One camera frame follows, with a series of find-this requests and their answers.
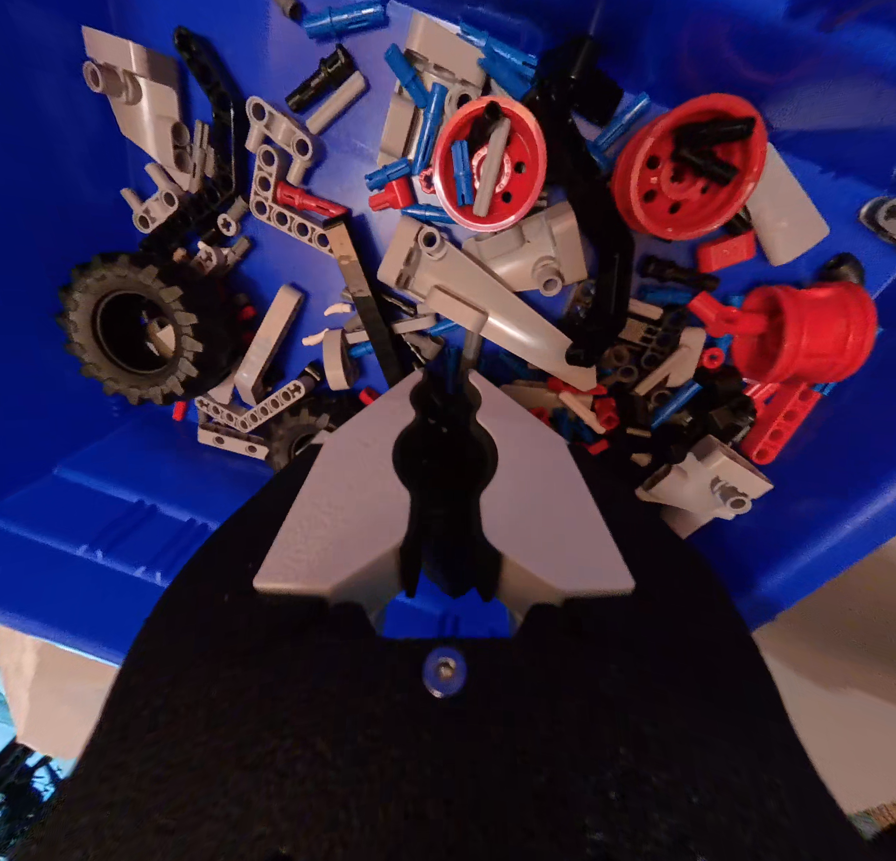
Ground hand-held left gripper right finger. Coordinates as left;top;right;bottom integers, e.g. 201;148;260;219
468;370;636;632

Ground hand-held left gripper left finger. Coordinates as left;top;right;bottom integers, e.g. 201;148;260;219
253;373;429;632

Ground blue plastic bin with tag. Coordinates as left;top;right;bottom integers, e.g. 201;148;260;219
0;0;896;666

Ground heap of small plastic pieces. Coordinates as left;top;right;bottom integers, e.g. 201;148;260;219
119;0;841;473

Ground grey desk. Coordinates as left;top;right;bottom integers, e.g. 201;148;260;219
0;546;896;817

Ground grey panel with pin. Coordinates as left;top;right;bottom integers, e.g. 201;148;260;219
636;434;775;536

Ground short grey smooth beam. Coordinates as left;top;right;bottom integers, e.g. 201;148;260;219
234;284;306;407

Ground long grey pointed panel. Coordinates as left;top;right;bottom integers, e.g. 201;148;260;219
378;216;597;391

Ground black flat strip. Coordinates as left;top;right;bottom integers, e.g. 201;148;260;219
324;216;408;388

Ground red holed beam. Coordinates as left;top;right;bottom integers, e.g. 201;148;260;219
738;384;824;465

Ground grey blocky panel piece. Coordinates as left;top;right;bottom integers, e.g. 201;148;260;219
462;200;589;297

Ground thick black curved beam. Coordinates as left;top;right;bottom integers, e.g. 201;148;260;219
538;35;638;367

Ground large black rubber tyre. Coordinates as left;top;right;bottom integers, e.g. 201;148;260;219
58;251;240;407

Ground red axle pin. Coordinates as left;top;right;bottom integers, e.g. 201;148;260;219
275;181;350;220

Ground small red plate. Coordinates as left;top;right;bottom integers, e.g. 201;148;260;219
696;230;757;273

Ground red wheel rim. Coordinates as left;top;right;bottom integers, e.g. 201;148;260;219
731;280;879;386
430;95;548;232
611;93;769;241

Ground grey holed L beam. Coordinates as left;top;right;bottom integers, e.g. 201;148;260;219
251;144;338;255

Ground grey rounded panel piece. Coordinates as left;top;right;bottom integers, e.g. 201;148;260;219
743;142;831;267

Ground grey axle tube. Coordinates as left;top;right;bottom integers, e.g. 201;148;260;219
306;72;368;135

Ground thin black curved beam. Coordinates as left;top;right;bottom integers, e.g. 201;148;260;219
173;26;240;211

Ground black connector pin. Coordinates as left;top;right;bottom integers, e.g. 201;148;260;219
284;44;355;112

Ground grey angled panel piece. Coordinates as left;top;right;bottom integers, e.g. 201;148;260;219
80;25;195;194

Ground grey curved panel piece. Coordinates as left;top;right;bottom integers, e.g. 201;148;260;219
378;13;488;169

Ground blue connector pin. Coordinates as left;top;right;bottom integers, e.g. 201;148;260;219
302;2;387;41

